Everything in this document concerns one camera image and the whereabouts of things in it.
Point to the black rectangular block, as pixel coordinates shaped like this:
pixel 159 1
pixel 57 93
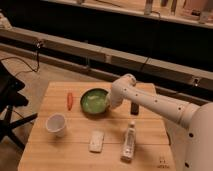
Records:
pixel 134 109

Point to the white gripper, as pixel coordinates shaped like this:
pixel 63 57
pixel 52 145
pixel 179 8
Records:
pixel 115 98

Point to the white paper cup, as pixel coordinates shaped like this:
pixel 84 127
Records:
pixel 56 125

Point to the black office chair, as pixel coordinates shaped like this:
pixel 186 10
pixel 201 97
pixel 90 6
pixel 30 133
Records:
pixel 10 98

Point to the red chili pepper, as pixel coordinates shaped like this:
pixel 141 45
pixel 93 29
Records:
pixel 69 101

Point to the green ceramic bowl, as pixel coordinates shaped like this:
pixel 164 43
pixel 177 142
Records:
pixel 93 101

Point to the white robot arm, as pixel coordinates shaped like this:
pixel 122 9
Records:
pixel 197 120

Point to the white plastic bottle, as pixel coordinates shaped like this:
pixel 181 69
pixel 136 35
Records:
pixel 129 143

